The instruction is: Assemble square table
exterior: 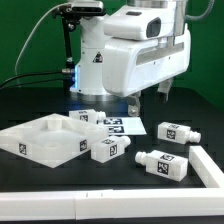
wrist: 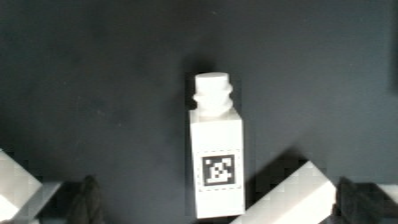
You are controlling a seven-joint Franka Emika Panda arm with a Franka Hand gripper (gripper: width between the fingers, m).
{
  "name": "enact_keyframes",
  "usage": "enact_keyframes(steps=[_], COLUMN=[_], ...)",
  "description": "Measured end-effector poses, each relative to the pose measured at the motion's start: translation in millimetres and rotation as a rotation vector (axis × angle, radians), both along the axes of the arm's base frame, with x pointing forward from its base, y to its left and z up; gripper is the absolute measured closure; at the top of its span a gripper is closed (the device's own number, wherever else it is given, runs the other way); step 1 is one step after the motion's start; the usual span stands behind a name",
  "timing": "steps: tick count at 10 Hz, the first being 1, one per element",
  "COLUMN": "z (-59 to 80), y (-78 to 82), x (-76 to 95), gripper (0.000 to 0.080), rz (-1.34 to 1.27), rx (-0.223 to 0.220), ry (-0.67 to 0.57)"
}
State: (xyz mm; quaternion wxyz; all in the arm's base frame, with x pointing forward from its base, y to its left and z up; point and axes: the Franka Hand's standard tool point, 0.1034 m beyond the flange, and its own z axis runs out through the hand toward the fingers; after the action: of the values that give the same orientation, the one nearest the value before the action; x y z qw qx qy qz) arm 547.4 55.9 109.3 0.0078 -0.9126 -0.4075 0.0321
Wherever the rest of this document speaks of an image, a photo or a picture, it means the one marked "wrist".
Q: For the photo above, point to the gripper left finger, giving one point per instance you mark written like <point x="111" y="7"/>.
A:
<point x="75" y="205"/>

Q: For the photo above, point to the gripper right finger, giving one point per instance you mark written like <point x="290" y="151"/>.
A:
<point x="365" y="205"/>

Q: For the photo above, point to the white L-shaped obstacle fence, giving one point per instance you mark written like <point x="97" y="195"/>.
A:
<point x="298" y="203"/>

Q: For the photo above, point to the white table leg lying right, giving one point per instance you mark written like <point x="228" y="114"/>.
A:
<point x="218" y="148"/>

